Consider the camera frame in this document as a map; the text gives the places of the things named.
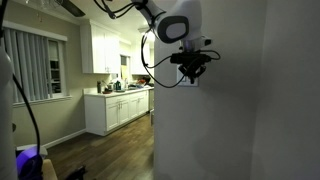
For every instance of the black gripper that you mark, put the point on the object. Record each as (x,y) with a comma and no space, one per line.
(192,68)

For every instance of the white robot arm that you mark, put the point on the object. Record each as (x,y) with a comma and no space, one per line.
(181,20)

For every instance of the purple lit robot base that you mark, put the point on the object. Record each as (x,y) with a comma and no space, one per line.
(29,166)

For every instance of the green bottle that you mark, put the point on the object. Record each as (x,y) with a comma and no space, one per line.
(118,85)

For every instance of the white kitchen base cabinet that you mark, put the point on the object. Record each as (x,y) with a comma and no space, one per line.
(113,111)

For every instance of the dark bottle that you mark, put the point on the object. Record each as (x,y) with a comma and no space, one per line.
(99,87)

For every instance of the dark ceiling fan blade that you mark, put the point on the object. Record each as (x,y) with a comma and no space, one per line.
(73,7)

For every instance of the small black object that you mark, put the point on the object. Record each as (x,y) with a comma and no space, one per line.
(76,173)

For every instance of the window with vertical blinds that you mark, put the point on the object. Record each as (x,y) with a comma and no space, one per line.
(30,66)

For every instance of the tan cushion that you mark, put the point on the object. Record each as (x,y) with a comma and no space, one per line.
(49,170)

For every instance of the white robot stand column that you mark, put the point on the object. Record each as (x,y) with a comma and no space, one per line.
(6,126)

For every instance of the white wall switch plate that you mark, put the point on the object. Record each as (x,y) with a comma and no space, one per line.
(181,81)

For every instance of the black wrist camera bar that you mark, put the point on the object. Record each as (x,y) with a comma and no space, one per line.
(190,57)

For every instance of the small white wall cabinet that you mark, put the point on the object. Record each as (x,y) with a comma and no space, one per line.
(138,60)

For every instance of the large white wall cabinet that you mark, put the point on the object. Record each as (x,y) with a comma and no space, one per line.
(100,50)

